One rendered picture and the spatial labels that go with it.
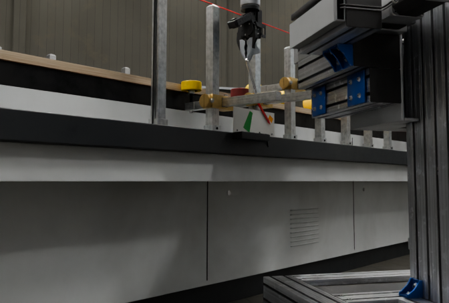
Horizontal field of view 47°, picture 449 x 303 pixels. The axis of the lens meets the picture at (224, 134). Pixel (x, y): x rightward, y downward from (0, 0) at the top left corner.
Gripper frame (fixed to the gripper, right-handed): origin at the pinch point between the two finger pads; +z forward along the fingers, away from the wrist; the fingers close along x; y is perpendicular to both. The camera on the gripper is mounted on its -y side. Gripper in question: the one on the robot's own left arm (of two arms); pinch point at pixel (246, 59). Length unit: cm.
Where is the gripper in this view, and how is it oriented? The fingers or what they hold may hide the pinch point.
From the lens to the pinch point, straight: 195.7
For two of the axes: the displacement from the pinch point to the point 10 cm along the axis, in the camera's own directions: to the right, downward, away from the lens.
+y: 6.6, 0.6, 7.5
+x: -7.5, 0.5, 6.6
